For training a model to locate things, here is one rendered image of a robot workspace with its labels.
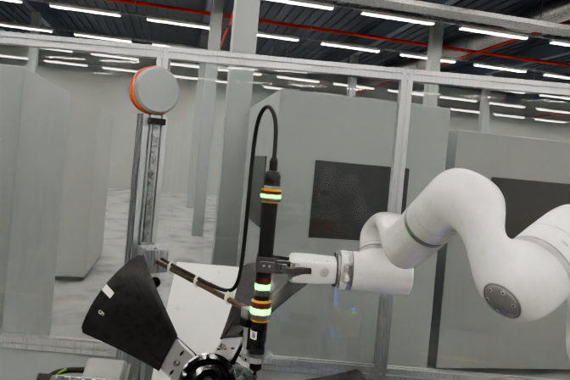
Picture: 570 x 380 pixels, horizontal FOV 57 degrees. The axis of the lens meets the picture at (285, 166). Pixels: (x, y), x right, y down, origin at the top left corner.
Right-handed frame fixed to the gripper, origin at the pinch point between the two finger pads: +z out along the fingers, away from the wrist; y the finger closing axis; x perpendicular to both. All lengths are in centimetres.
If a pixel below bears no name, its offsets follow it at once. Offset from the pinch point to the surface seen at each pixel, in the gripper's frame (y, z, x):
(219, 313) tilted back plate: 33.7, 11.6, -21.7
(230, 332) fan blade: 8.9, 6.6, -18.5
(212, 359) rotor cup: -2.3, 9.2, -20.9
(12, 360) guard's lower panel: 71, 85, -55
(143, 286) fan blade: 8.9, 27.6, -9.7
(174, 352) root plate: 3.5, 18.3, -22.4
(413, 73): 70, -45, 57
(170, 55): 70, 40, 55
